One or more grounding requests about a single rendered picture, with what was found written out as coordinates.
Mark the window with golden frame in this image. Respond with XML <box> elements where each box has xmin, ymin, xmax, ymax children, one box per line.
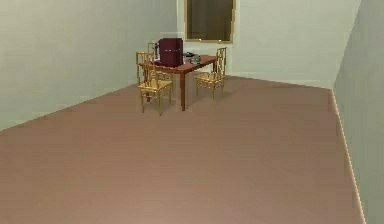
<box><xmin>183</xmin><ymin>0</ymin><xmax>237</xmax><ymax>45</ymax></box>

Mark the red-brown wooden table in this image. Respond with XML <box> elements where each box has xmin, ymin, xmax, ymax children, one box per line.
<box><xmin>146</xmin><ymin>54</ymin><xmax>218</xmax><ymax>112</ymax></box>

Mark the golden wooden chair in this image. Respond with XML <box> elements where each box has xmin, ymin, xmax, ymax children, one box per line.
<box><xmin>147</xmin><ymin>42</ymin><xmax>160</xmax><ymax>62</ymax></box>
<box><xmin>194</xmin><ymin>46</ymin><xmax>228</xmax><ymax>101</ymax></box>
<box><xmin>135</xmin><ymin>51</ymin><xmax>174</xmax><ymax>117</ymax></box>

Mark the dark red box appliance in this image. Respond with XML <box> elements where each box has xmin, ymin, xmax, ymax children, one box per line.
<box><xmin>156</xmin><ymin>37</ymin><xmax>185</xmax><ymax>68</ymax></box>

